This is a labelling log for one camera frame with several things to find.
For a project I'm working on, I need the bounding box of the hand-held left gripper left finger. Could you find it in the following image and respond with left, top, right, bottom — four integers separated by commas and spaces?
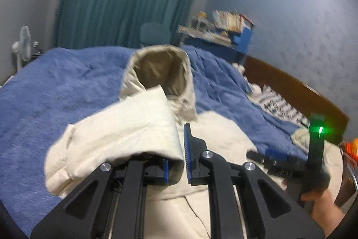
31, 158, 170, 239

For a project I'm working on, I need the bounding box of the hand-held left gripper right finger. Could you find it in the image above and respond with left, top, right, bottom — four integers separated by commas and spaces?
183, 123, 326, 239

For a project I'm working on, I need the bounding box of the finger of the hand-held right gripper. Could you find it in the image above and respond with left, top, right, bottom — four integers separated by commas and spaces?
246, 148, 309, 166
263, 159, 303, 178

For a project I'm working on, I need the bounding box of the cream hooded jacket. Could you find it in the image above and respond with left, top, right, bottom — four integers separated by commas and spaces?
45, 44, 343, 239

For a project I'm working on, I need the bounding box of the person's right forearm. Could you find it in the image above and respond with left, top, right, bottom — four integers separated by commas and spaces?
310, 198, 347, 232

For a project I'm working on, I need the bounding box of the person's right hand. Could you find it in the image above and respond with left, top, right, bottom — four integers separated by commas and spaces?
281, 178, 335, 204

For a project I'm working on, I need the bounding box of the orange object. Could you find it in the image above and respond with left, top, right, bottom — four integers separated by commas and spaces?
345, 138, 358, 157

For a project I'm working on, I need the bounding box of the striped pillow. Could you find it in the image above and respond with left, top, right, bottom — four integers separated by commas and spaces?
246, 82, 311, 127

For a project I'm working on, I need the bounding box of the wooden headboard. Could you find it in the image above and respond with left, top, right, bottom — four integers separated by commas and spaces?
243, 56, 349, 144

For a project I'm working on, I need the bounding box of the blue bookshelf with books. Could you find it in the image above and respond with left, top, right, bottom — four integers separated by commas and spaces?
179, 25, 254, 64

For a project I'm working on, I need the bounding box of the teal office chair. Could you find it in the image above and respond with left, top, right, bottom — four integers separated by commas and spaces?
140, 22, 172, 48

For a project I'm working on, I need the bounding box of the blue shelf box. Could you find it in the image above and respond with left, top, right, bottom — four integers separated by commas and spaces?
231, 26, 254, 55

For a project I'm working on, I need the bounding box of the row of books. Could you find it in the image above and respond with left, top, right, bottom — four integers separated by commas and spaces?
212, 10, 254, 32

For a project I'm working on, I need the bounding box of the blue fleece blanket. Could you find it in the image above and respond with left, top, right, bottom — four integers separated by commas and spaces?
0, 46, 311, 237

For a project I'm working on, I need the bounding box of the white standing fan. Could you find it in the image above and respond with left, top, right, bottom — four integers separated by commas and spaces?
11, 26, 40, 71

